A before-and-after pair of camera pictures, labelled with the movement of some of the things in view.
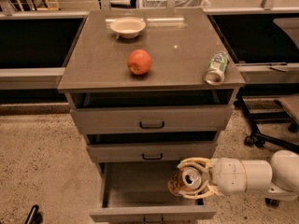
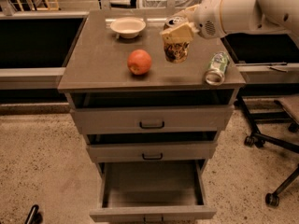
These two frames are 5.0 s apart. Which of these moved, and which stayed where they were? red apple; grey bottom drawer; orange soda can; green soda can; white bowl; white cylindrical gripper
Moved: white cylindrical gripper; orange soda can
Stayed: green soda can; white bowl; grey bottom drawer; red apple
